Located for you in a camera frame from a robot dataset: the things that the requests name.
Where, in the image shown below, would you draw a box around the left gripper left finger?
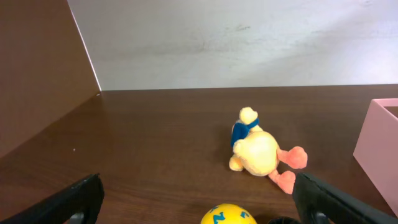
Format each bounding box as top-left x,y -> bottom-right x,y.
1,174 -> 104,224

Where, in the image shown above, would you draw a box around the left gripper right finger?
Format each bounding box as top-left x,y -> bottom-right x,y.
292,172 -> 397,224

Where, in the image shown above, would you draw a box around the yellow plush duck blue scarf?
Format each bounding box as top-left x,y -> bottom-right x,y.
229,107 -> 308,194

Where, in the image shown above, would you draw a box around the black round cap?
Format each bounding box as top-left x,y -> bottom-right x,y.
267,217 -> 301,224

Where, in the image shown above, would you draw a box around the pink cardboard box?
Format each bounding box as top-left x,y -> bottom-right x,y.
353,98 -> 397,213

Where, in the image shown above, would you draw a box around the yellow ball blue letters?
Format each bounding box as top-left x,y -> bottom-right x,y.
200,203 -> 257,224

